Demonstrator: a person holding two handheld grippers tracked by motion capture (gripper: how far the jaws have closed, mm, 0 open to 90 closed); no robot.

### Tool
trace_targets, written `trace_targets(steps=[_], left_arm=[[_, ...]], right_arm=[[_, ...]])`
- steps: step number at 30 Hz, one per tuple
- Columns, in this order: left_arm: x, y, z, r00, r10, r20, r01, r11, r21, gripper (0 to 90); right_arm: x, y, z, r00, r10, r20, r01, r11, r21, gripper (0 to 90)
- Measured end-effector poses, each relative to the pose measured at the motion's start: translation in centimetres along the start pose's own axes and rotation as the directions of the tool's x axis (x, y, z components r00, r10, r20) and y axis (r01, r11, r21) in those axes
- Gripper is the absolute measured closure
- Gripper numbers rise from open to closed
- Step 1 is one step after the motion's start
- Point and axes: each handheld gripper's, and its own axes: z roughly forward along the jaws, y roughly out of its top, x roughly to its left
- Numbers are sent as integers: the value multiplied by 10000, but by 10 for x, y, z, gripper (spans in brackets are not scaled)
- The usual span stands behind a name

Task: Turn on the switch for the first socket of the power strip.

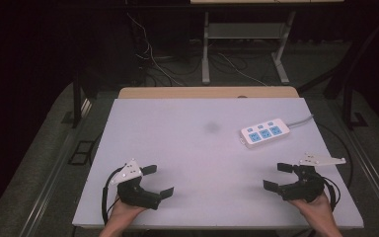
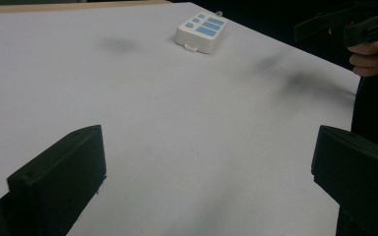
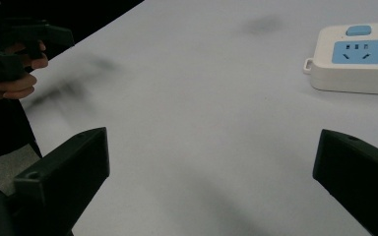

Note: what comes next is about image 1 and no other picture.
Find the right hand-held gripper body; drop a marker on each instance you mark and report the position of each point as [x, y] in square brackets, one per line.
[306, 187]

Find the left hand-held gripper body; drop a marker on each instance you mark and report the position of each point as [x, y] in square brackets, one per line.
[135, 192]

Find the white power strip blue sockets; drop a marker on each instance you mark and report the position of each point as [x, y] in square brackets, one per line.
[265, 133]

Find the person's left hand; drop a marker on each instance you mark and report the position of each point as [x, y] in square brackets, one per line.
[122, 212]

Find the person's right hand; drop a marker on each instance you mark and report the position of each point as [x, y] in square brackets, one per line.
[317, 210]

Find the black metal stand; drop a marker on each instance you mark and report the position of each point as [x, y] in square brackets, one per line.
[347, 105]
[76, 105]

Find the aluminium floor rail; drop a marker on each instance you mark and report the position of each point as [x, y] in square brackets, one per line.
[51, 184]
[368, 164]

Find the black floor frame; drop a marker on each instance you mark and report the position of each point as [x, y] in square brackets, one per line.
[79, 153]

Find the grey metal table frame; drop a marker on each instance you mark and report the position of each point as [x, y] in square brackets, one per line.
[205, 65]

